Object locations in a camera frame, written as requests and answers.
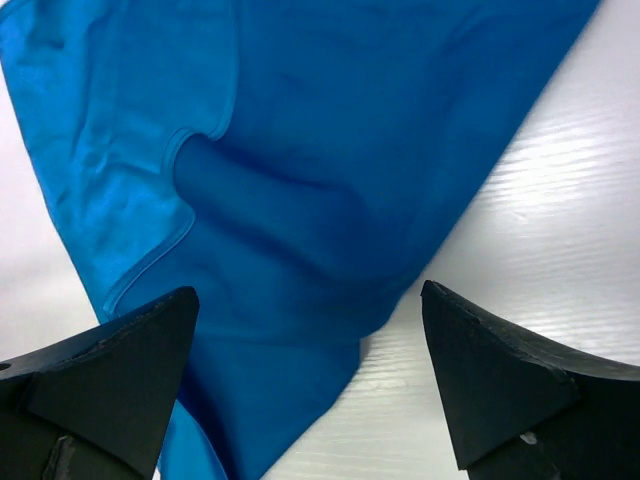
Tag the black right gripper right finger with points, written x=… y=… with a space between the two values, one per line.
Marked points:
x=519 y=405

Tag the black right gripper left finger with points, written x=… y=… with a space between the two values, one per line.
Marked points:
x=97 y=405

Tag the blue satin napkin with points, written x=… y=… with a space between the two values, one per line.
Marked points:
x=298 y=163

